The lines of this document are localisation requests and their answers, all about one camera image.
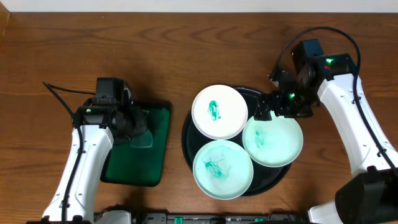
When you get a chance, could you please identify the green scrub sponge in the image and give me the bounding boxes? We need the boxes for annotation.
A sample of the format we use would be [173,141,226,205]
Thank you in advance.
[130,130,154,148]

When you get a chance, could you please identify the white plate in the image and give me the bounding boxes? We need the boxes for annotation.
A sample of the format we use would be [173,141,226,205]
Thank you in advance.
[191,85,248,140]

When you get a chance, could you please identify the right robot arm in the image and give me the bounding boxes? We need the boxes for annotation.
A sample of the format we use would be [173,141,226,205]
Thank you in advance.
[254,39,397,223]

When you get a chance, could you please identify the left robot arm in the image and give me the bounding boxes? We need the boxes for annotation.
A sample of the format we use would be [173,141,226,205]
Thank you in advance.
[39,78,148,223]

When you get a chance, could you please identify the green rectangular tray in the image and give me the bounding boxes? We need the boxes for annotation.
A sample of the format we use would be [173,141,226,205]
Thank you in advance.
[100,101,171,187]

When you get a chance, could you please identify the round black tray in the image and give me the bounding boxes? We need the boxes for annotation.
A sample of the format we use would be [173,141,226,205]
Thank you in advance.
[182,85,299,200]

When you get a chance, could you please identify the pale green plate right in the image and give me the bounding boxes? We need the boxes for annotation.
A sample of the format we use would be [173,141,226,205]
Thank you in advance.
[242,112,303,167]

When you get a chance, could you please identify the pale green plate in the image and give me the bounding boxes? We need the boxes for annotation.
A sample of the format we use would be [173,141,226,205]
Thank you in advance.
[192,140,254,200]
[242,112,303,167]

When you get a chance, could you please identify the pale green plate front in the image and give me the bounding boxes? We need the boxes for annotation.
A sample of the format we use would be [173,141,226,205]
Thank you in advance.
[192,140,254,200]

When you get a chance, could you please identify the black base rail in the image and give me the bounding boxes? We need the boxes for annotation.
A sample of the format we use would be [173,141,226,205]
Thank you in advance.
[132,213,308,224]

